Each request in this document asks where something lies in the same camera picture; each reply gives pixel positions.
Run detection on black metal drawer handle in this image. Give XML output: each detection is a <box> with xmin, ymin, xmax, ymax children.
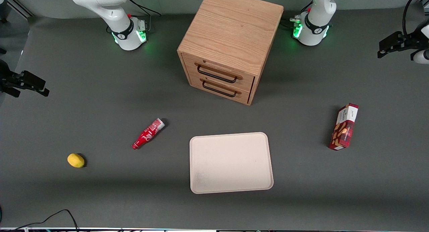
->
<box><xmin>194</xmin><ymin>62</ymin><xmax>243</xmax><ymax>84</ymax></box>
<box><xmin>200</xmin><ymin>77</ymin><xmax>242</xmax><ymax>98</ymax></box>

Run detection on black left arm base cable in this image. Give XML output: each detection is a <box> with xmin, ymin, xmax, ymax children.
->
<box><xmin>281</xmin><ymin>18</ymin><xmax>300</xmax><ymax>29</ymax></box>

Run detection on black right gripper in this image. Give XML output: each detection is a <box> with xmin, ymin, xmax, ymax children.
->
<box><xmin>0</xmin><ymin>60</ymin><xmax>50</xmax><ymax>98</ymax></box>

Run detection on black arm base cable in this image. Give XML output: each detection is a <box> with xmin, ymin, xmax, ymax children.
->
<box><xmin>281</xmin><ymin>18</ymin><xmax>300</xmax><ymax>29</ymax></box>
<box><xmin>128</xmin><ymin>0</ymin><xmax>162</xmax><ymax>17</ymax></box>

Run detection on red cola bottle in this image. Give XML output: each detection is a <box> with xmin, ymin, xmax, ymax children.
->
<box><xmin>131</xmin><ymin>118</ymin><xmax>166</xmax><ymax>150</ymax></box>

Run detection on beige rectangular plastic tray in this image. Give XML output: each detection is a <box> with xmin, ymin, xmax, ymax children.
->
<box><xmin>189</xmin><ymin>132</ymin><xmax>274</xmax><ymax>194</ymax></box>

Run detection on oak wooden drawer cabinet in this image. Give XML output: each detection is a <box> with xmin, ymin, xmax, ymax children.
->
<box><xmin>177</xmin><ymin>0</ymin><xmax>284</xmax><ymax>106</ymax></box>

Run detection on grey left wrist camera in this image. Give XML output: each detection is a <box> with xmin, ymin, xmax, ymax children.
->
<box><xmin>413</xmin><ymin>50</ymin><xmax>429</xmax><ymax>65</ymax></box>

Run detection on wooden drawer front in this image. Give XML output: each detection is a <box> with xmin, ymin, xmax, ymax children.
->
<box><xmin>182</xmin><ymin>53</ymin><xmax>255</xmax><ymax>92</ymax></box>
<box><xmin>189</xmin><ymin>74</ymin><xmax>252</xmax><ymax>104</ymax></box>

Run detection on red cookie box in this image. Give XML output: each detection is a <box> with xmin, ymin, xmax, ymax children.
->
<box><xmin>328</xmin><ymin>103</ymin><xmax>359</xmax><ymax>151</ymax></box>

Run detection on black table edge cable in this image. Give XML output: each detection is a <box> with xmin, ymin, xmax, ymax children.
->
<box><xmin>13</xmin><ymin>209</ymin><xmax>79</xmax><ymax>232</ymax></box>

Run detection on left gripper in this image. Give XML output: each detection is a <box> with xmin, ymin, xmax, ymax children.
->
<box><xmin>378</xmin><ymin>23</ymin><xmax>429</xmax><ymax>59</ymax></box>

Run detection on black right arm base cable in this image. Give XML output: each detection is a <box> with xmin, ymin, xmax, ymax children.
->
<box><xmin>128</xmin><ymin>0</ymin><xmax>162</xmax><ymax>17</ymax></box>

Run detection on yellow lemon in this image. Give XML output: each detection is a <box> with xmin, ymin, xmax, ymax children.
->
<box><xmin>67</xmin><ymin>153</ymin><xmax>85</xmax><ymax>168</ymax></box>

